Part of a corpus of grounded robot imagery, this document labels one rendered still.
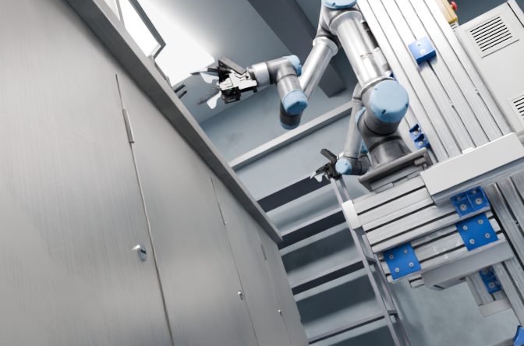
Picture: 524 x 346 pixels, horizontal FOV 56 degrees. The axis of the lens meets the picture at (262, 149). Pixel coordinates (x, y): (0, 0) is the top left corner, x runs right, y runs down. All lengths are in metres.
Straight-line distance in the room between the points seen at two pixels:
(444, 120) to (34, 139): 1.52
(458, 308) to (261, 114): 2.54
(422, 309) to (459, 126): 2.72
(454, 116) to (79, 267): 1.52
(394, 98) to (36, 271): 1.27
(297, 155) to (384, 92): 3.32
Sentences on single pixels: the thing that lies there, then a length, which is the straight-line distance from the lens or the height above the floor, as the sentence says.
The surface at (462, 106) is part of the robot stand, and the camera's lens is 1.83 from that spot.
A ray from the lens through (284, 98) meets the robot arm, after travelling 1.55.
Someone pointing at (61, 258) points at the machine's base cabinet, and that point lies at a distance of 0.45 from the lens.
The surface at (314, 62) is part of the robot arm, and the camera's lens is 1.77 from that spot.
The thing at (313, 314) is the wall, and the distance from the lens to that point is 4.57.
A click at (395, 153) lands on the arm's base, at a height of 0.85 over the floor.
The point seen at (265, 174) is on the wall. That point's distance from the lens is 4.90.
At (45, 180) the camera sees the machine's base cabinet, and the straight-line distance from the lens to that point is 0.47.
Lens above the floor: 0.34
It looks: 25 degrees up
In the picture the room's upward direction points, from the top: 19 degrees counter-clockwise
